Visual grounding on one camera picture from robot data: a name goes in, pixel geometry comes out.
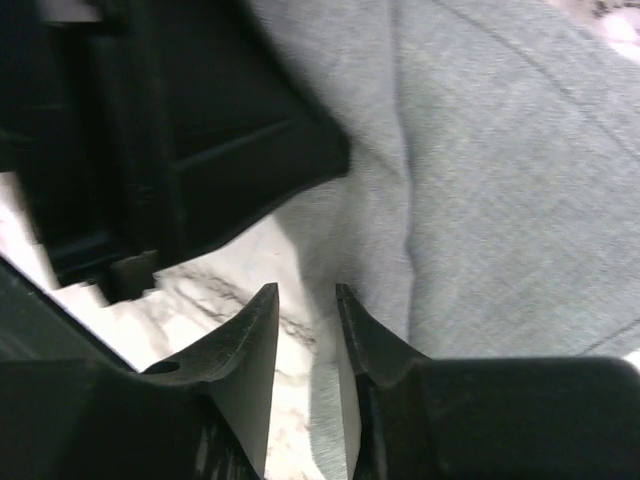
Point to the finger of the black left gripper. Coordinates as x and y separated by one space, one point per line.
213 132

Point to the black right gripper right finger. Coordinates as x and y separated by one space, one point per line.
384 419

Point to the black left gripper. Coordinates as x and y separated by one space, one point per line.
82 115

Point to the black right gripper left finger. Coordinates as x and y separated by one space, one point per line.
234 366

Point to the grey cloth napkin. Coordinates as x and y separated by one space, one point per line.
492 206

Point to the black mounting base bar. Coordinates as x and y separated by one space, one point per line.
36 327

